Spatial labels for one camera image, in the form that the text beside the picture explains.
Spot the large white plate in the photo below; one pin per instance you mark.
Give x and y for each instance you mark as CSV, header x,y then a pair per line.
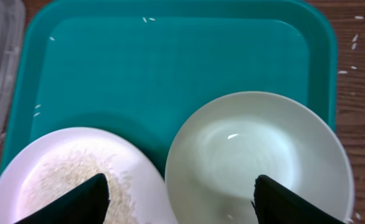
x,y
56,163

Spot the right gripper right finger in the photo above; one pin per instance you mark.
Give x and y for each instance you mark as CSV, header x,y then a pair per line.
x,y
275,204

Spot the white bowl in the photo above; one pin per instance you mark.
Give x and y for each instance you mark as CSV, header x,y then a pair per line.
x,y
225,145

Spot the teal serving tray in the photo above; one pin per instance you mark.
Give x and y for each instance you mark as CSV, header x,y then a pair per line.
x,y
139,69

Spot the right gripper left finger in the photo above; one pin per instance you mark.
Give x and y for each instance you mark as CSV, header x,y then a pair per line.
x,y
86,204

